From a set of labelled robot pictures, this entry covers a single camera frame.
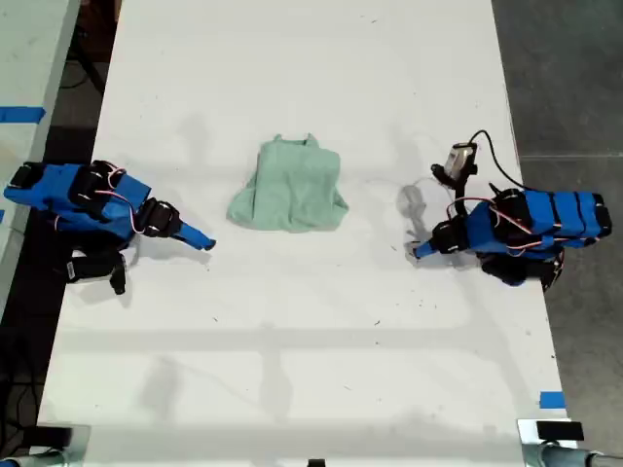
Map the pale green T-shirt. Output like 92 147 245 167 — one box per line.
226 131 350 234

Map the long blue tape strip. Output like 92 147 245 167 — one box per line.
0 106 47 124

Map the short blue tape strip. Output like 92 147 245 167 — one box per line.
539 390 568 411

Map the white side table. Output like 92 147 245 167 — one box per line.
0 0 82 312

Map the small black box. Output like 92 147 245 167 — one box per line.
536 421 585 442
32 425 74 449

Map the grey metal pipe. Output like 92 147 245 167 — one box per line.
0 449 79 467
522 441 623 467

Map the black camera stalk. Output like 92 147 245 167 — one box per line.
109 266 129 297
446 173 476 220

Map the silver camera box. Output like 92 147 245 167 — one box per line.
430 142 479 189

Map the black camera box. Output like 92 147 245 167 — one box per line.
64 248 126 284

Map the black camera cable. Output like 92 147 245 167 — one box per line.
470 129 525 192

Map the white metal bracket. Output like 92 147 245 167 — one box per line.
516 417 586 450

